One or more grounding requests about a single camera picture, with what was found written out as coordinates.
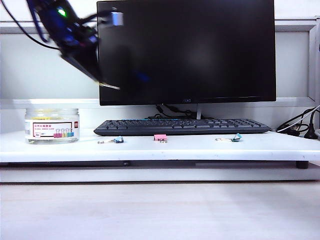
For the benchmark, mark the black board foot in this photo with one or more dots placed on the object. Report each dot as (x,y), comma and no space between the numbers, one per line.
(303,166)

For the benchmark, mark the left robot arm black blue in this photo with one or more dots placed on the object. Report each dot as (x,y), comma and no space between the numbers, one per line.
(50,15)

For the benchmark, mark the pink binder clip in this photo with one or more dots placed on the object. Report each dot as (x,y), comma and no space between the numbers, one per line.
(160,137)

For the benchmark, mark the clear plastic clip jar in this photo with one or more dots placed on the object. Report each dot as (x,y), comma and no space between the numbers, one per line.
(50,130)

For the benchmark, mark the white lower slab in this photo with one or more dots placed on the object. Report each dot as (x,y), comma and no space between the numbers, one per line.
(150,175)

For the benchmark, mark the grey office partition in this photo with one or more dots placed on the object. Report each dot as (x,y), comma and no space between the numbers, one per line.
(37,75)

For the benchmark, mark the white raised desk board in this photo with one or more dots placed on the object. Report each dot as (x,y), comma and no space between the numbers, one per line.
(75,150)

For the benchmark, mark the silver monitor stand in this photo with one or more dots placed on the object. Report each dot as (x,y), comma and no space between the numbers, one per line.
(199,112)

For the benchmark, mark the black computer keyboard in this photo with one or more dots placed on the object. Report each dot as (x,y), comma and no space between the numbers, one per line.
(225,126)

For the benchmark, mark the light blue binder clip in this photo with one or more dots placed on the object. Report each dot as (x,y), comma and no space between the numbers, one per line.
(119,139)

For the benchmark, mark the black AOC monitor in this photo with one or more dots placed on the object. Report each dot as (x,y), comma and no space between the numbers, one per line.
(200,50)

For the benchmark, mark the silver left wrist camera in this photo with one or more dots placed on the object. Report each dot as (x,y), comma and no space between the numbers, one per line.
(117,18)

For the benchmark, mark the black power plug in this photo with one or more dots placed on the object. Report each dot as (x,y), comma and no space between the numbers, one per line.
(311,132)

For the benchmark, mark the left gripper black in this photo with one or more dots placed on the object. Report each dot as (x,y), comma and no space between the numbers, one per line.
(75,37)

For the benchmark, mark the teal binder clip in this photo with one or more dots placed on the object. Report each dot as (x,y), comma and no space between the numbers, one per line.
(237,137)

